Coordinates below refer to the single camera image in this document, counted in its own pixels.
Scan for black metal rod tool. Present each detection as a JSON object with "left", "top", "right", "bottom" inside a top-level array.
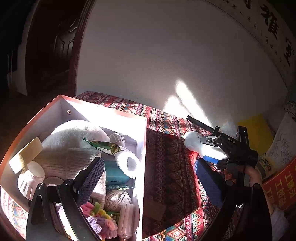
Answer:
[{"left": 186, "top": 115, "right": 220, "bottom": 137}]

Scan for calligraphy wall scroll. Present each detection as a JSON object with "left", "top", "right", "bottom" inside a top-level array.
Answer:
[{"left": 203, "top": 0, "right": 296, "bottom": 86}]

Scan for white medicine bottle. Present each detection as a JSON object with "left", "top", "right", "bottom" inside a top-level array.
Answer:
[{"left": 117, "top": 203, "right": 135, "bottom": 240}]

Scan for beige knitted hat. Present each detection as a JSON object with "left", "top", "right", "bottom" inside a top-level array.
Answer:
[{"left": 34, "top": 148, "right": 101, "bottom": 180}]

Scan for patterned red tablecloth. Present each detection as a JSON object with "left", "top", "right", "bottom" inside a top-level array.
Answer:
[{"left": 0, "top": 90, "right": 243, "bottom": 241}]

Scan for red sign yellow characters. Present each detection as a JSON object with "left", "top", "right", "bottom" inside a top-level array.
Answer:
[{"left": 263, "top": 159, "right": 296, "bottom": 211}]

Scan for white embroidered pillow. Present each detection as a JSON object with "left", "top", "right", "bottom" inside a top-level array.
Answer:
[{"left": 266, "top": 113, "right": 296, "bottom": 171}]

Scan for yellow sponge card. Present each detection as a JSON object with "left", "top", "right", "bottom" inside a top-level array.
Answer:
[{"left": 9, "top": 137, "right": 43, "bottom": 174}]

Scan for green snack packet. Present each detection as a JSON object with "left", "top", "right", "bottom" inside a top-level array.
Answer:
[{"left": 82, "top": 138, "right": 124, "bottom": 155}]

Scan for teal glasses case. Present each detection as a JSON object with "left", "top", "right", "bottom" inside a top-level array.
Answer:
[{"left": 104, "top": 160, "right": 130, "bottom": 185}]

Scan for white and red storage box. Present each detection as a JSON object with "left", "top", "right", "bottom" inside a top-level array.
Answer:
[{"left": 0, "top": 94, "right": 148, "bottom": 241}]

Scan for white LED light bulb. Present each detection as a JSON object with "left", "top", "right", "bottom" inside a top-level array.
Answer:
[{"left": 17, "top": 161, "right": 45, "bottom": 200}]

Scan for dark wooden door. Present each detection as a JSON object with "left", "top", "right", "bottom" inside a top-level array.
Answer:
[{"left": 25, "top": 1, "right": 85, "bottom": 96}]

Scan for twine ball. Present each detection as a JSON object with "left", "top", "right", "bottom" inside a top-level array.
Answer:
[{"left": 104, "top": 190, "right": 132, "bottom": 212}]

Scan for yellow fluffy cushion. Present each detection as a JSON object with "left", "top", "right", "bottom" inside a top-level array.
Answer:
[{"left": 237, "top": 114, "right": 273, "bottom": 157}]

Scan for yellow snack packet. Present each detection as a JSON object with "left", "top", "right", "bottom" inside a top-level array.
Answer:
[{"left": 255, "top": 159, "right": 276, "bottom": 180}]

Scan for white plush rabbit toy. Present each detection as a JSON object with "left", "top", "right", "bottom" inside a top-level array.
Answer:
[{"left": 42, "top": 120, "right": 110, "bottom": 151}]

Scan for colourful hair scrunchies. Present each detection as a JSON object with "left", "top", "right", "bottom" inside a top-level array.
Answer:
[{"left": 80, "top": 202, "right": 118, "bottom": 240}]

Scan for white tape roll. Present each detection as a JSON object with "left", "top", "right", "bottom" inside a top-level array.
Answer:
[{"left": 114, "top": 149, "right": 140, "bottom": 179}]

